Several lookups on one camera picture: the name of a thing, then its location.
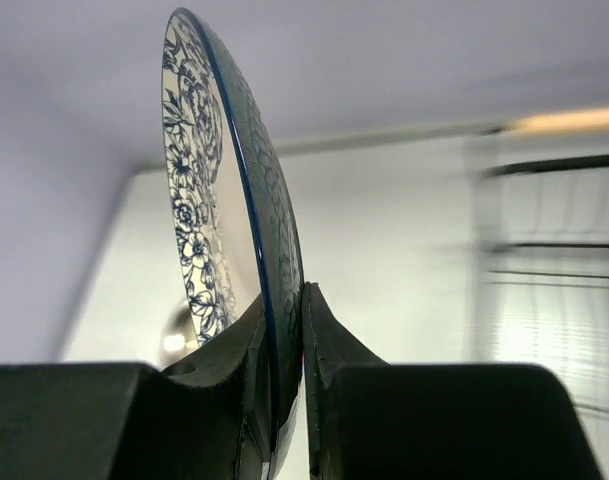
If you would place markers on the blue floral white plate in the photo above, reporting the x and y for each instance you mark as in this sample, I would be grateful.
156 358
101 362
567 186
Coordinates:
235 228

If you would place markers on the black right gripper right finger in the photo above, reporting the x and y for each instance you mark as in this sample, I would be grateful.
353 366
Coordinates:
368 419

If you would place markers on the black wire dish rack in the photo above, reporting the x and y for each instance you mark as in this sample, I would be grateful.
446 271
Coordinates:
541 254

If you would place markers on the brown rimmed cream plate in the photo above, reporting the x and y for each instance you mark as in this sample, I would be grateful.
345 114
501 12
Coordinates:
176 335

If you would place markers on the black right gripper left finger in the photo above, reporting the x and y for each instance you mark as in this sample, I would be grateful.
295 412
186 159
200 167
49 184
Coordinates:
134 421

